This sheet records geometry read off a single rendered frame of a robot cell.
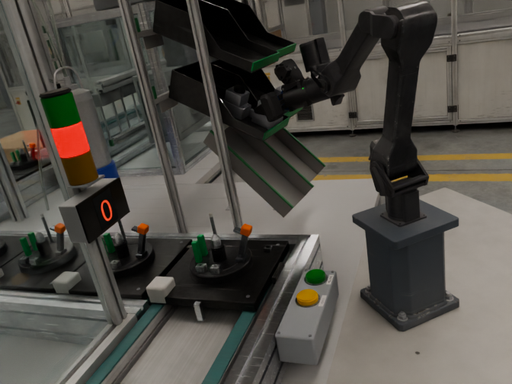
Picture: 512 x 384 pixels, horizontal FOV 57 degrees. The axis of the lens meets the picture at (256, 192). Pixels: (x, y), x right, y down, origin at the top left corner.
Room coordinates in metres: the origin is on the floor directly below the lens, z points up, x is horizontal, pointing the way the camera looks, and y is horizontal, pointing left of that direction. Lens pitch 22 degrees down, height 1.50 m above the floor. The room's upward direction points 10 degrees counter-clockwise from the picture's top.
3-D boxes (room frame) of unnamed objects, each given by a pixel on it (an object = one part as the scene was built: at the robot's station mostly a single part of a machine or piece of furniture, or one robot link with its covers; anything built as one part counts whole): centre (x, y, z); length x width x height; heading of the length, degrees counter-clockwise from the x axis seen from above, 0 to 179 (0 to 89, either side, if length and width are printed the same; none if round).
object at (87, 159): (0.79, 0.29, 1.28); 0.05 x 0.05 x 0.05
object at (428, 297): (0.82, -0.27, 0.96); 0.15 x 0.15 x 0.20; 17
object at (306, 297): (0.75, -0.06, 0.96); 0.04 x 0.04 x 0.02
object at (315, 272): (0.82, -0.09, 0.96); 0.04 x 0.04 x 0.02
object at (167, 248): (1.02, 0.34, 1.01); 0.24 x 0.24 x 0.13; 66
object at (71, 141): (0.79, 0.29, 1.33); 0.05 x 0.05 x 0.05
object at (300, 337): (0.75, -0.06, 0.93); 0.21 x 0.07 x 0.06; 156
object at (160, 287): (0.87, 0.23, 0.97); 0.05 x 0.05 x 0.04; 66
